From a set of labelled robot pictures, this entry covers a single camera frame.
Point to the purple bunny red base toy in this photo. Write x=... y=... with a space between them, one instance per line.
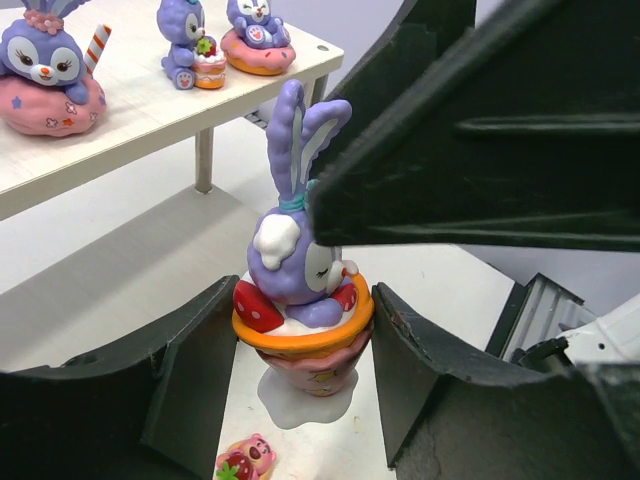
x=306 y=310

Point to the pink bear strawberry donut toy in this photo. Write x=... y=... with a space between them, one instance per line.
x=249 y=459

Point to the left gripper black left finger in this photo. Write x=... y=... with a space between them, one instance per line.
x=149 y=405

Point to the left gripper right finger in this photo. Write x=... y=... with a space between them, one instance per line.
x=451 y=411

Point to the white wooden two-tier shelf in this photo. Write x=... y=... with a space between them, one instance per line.
x=145 y=113

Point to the small purple bunny with strawberry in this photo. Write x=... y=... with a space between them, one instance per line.
x=193 y=59

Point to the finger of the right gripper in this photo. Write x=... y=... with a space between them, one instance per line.
x=525 y=133
x=420 y=32

